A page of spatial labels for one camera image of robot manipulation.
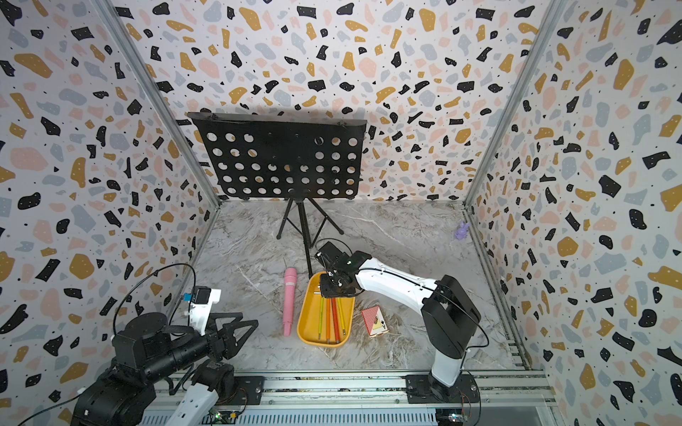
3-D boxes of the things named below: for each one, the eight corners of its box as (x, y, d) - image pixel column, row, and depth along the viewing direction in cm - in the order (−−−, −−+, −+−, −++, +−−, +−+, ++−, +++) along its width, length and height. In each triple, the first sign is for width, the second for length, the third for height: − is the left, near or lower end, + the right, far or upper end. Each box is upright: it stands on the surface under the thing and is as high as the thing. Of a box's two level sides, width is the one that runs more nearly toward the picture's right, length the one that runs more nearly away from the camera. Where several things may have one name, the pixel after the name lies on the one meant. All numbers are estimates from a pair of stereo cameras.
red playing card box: (370, 338, 85) (370, 336, 84) (361, 313, 91) (362, 310, 89) (388, 332, 87) (389, 330, 85) (379, 307, 92) (379, 305, 91)
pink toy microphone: (282, 336, 86) (280, 332, 83) (286, 272, 101) (284, 267, 98) (295, 335, 86) (293, 331, 83) (297, 271, 101) (295, 266, 99)
